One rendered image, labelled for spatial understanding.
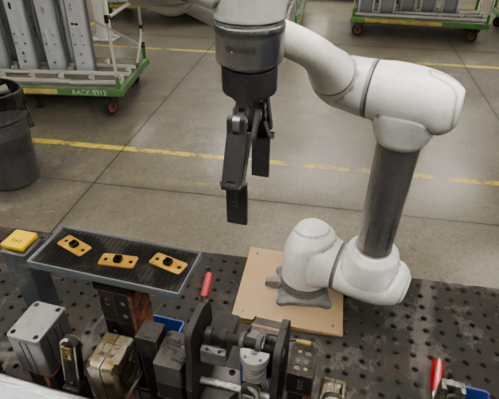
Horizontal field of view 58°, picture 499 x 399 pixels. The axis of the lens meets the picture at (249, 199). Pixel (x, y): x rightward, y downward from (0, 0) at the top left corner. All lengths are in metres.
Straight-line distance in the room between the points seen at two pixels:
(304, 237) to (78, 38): 3.93
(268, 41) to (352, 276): 0.93
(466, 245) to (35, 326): 2.62
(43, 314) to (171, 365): 0.30
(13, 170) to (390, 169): 2.99
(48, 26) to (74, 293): 3.70
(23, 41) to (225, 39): 4.70
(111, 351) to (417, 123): 0.79
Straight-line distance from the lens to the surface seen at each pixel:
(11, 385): 1.13
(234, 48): 0.57
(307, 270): 1.42
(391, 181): 1.14
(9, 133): 3.54
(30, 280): 1.24
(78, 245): 1.13
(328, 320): 1.51
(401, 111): 1.01
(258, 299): 1.54
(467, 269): 2.97
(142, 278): 1.01
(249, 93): 0.59
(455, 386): 0.83
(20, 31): 5.22
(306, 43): 0.84
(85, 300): 1.66
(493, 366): 1.58
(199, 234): 2.94
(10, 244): 1.21
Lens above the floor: 1.86
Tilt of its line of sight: 35 degrees down
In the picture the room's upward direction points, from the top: straight up
